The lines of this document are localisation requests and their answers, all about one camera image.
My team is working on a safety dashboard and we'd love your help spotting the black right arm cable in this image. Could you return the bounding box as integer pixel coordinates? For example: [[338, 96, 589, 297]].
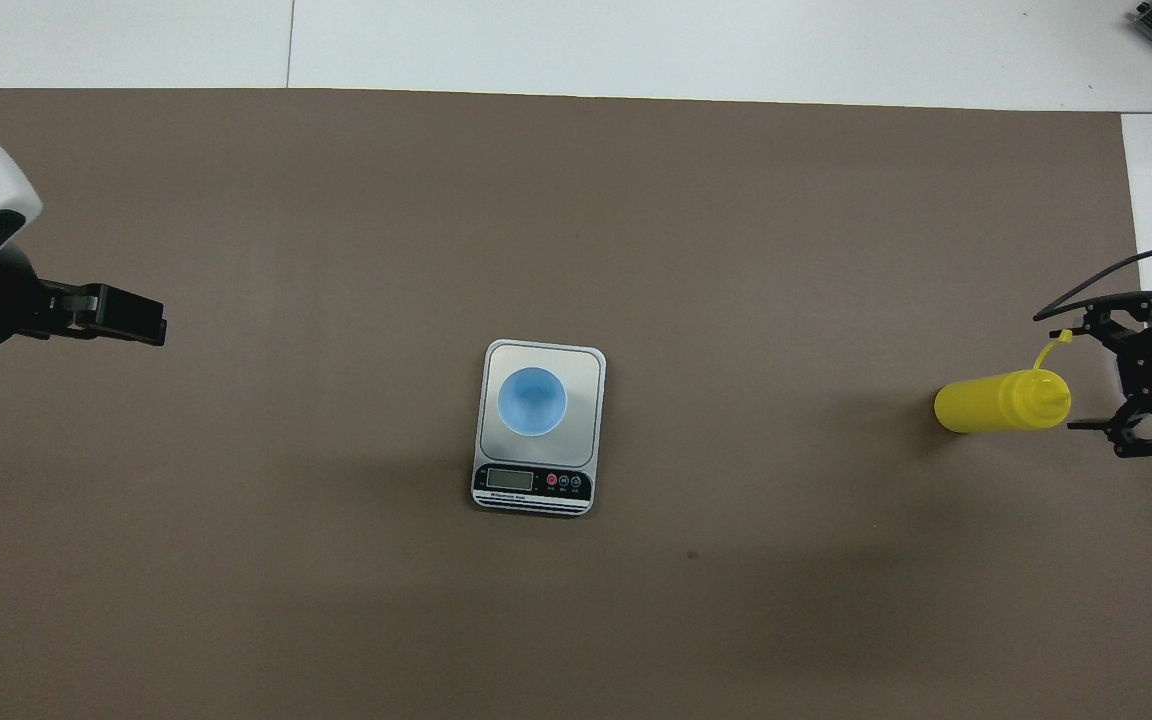
[[1033, 248, 1152, 323]]

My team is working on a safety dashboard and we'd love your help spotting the brown table mat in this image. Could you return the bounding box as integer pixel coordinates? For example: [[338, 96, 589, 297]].
[[0, 88, 1152, 720]]

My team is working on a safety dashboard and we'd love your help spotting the silver digital kitchen scale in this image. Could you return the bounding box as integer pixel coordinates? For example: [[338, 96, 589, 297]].
[[471, 339, 608, 518]]

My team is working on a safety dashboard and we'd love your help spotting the yellow squeeze bottle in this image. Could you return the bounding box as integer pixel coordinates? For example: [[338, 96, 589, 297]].
[[934, 330, 1074, 434]]

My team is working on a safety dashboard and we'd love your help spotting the light blue plastic cup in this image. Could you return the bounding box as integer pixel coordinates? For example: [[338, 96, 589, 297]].
[[497, 367, 569, 438]]

